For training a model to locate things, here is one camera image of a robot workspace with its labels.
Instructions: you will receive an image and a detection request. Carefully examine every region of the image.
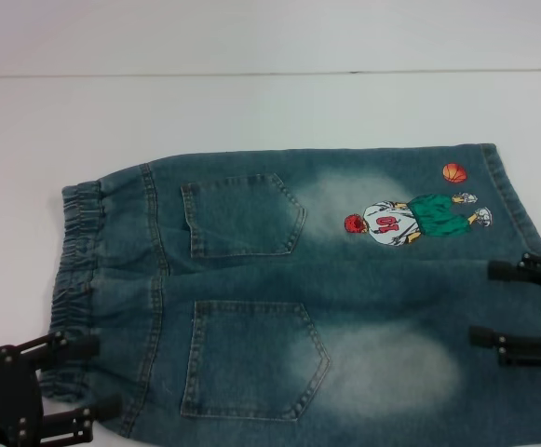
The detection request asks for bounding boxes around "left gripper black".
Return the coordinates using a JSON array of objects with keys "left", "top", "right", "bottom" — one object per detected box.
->
[{"left": 0, "top": 332, "right": 124, "bottom": 447}]

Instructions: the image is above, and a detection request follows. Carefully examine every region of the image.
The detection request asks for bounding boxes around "blue denim shorts basketball print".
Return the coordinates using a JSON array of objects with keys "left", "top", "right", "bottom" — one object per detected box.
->
[{"left": 39, "top": 142, "right": 541, "bottom": 447}]

